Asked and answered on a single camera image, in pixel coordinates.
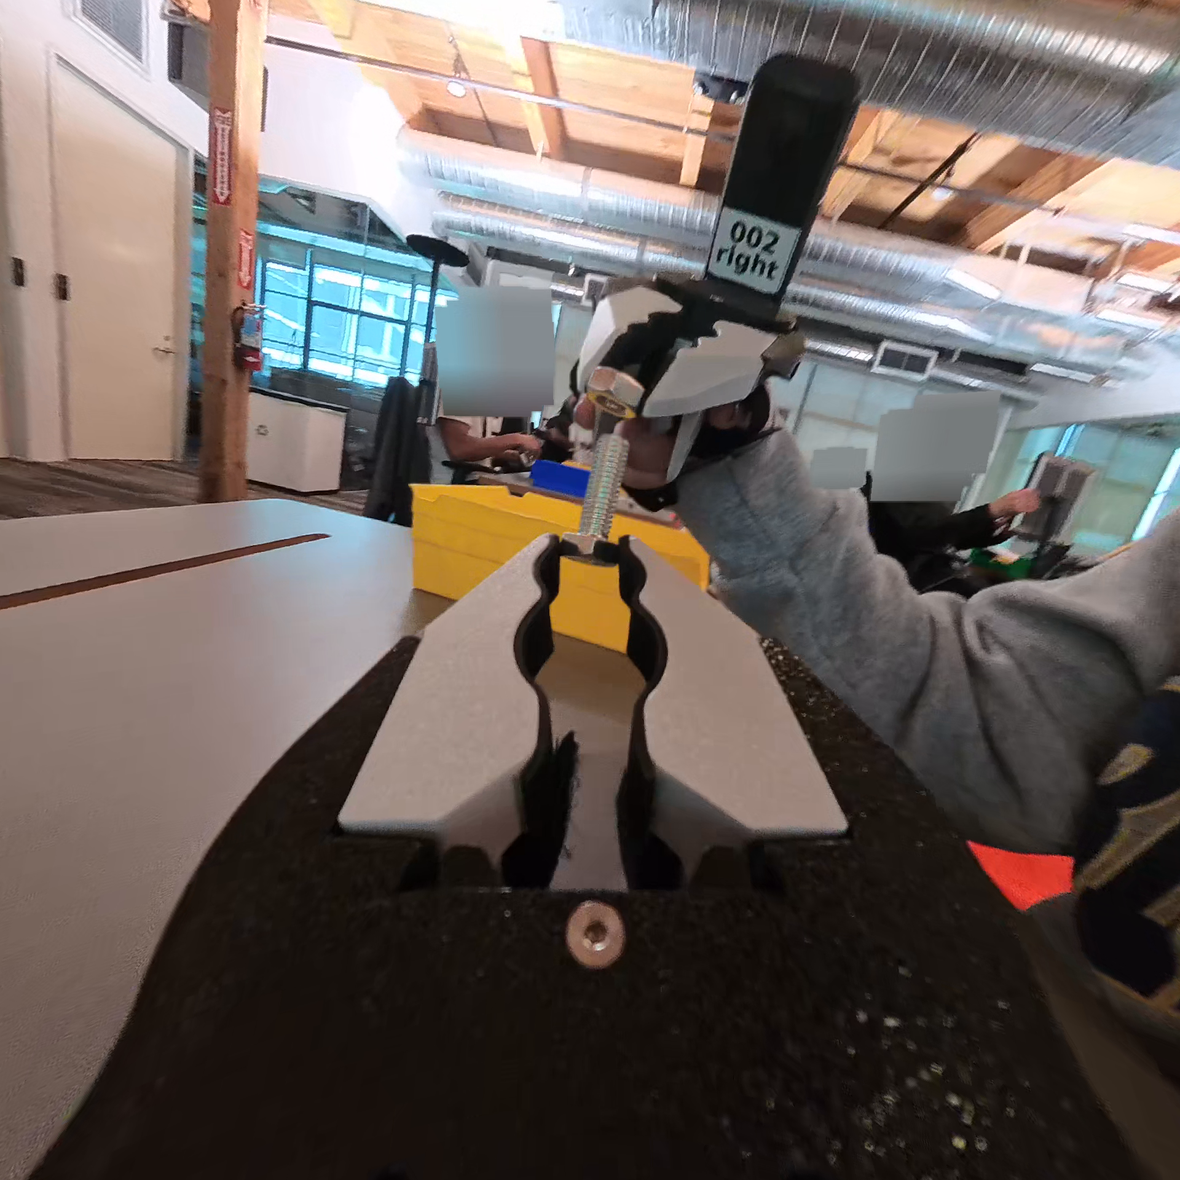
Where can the black jacket on chair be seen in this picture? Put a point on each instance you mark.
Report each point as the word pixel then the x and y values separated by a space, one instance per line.
pixel 396 450

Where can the person's right hand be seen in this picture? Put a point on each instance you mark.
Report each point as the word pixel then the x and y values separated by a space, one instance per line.
pixel 650 456

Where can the red sign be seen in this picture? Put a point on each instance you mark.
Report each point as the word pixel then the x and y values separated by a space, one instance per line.
pixel 245 258
pixel 220 155

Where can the silver ceiling duct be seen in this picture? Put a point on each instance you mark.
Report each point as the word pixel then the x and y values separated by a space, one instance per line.
pixel 921 54
pixel 515 170
pixel 553 230

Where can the white recycling bin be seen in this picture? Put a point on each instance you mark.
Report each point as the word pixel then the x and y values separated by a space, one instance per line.
pixel 295 442

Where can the red fire extinguisher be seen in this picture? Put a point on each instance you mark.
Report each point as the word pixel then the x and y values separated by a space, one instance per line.
pixel 248 345

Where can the white door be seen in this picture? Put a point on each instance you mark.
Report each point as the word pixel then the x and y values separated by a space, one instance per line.
pixel 11 368
pixel 119 276

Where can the ceiling spotlight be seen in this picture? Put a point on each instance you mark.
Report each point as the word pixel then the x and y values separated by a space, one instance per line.
pixel 456 88

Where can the blue plastic bin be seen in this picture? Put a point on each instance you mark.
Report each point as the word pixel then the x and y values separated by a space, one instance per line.
pixel 553 474

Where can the person's right forearm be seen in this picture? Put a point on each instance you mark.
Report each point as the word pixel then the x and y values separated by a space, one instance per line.
pixel 875 644

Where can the wooden post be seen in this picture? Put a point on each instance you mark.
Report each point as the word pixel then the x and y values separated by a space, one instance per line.
pixel 230 368

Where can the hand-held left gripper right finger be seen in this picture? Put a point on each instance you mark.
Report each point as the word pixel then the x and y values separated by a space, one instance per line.
pixel 737 737

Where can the black floor lamp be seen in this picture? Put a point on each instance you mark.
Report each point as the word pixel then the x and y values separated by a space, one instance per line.
pixel 438 247

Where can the white air vent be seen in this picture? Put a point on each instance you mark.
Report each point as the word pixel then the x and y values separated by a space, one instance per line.
pixel 903 359

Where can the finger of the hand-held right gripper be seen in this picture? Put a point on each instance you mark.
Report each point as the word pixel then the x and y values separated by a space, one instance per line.
pixel 709 373
pixel 608 321

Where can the large yellow plastic bin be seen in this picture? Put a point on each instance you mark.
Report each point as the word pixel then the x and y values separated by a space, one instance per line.
pixel 479 553

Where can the orange object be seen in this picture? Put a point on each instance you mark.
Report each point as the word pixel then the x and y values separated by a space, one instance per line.
pixel 1022 871

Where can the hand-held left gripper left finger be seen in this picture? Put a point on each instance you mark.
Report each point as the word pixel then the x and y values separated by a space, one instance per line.
pixel 451 737

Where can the steel hex bolt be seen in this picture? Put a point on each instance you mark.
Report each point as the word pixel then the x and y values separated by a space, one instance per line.
pixel 604 479

